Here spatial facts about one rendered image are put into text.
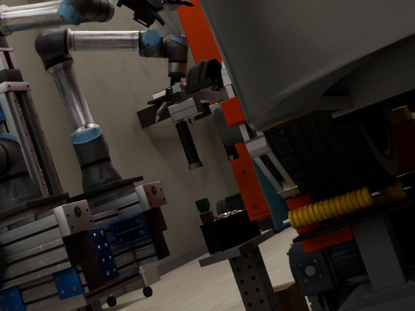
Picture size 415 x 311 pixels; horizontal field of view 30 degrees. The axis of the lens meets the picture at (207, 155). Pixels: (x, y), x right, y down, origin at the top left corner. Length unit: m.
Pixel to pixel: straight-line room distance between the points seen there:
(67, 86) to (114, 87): 6.54
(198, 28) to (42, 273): 1.10
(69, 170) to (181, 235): 2.18
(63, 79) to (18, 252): 0.87
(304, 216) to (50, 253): 0.76
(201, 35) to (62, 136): 5.50
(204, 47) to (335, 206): 0.94
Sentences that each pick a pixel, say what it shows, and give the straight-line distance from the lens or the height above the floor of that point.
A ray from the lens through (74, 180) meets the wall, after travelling 8.21.
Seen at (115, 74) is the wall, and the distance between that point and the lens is 9.72.
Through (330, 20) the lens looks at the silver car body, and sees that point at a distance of 1.29.
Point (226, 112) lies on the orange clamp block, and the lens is 2.08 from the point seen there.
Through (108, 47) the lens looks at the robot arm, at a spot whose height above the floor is 1.31.
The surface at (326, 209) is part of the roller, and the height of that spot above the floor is 0.51.
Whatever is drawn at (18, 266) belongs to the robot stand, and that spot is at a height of 0.65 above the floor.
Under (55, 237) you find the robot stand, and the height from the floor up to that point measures 0.69.
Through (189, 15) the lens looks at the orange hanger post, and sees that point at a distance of 2.93.
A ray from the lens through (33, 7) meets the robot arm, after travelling 2.42.
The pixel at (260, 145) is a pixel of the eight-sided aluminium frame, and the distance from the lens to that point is 2.14.
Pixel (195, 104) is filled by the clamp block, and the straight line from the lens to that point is 2.29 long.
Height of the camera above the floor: 0.65
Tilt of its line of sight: 3 degrees up
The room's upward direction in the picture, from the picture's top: 19 degrees counter-clockwise
